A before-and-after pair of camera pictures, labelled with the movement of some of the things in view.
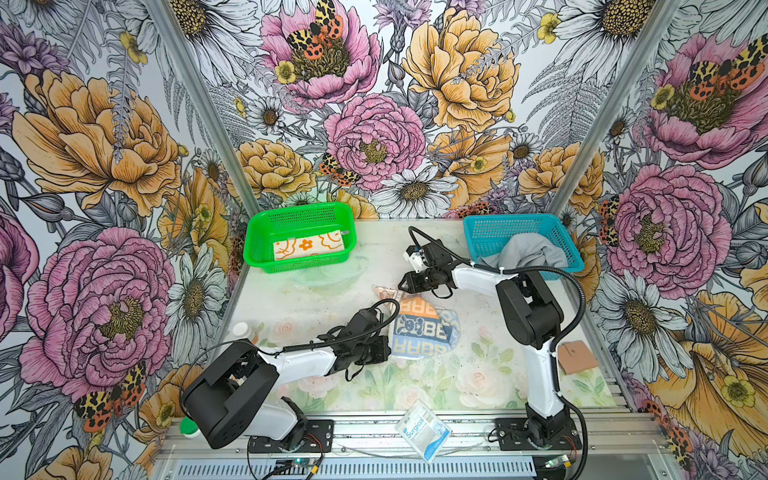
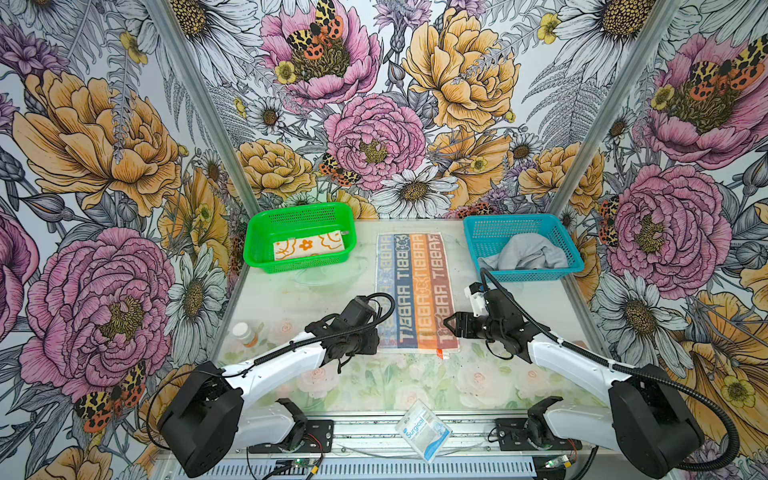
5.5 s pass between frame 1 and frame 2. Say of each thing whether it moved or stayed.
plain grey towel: stayed
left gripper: moved
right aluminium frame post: stayed
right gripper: moved
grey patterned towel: moved
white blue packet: stayed
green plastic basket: stayed
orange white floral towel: stayed
